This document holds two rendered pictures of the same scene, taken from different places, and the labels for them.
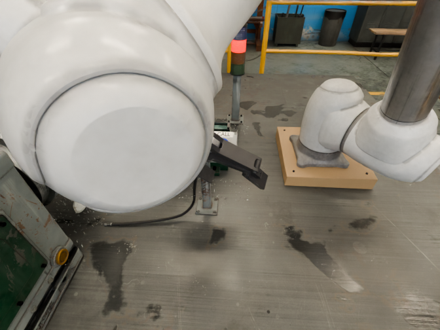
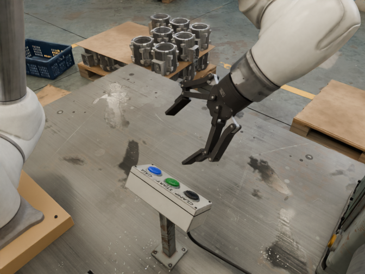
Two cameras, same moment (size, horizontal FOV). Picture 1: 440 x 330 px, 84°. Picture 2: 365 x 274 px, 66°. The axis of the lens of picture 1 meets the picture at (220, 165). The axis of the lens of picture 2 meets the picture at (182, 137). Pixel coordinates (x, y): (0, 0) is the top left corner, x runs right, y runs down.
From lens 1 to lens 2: 0.81 m
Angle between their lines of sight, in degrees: 91
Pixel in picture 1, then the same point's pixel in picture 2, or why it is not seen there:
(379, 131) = (33, 107)
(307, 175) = (53, 203)
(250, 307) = (196, 165)
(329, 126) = (10, 162)
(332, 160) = not seen: hidden behind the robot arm
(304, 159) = (31, 215)
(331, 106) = not seen: outside the picture
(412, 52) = (19, 35)
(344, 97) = not seen: outside the picture
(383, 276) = (111, 137)
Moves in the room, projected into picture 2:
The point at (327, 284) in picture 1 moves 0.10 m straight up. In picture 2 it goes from (144, 150) to (141, 129)
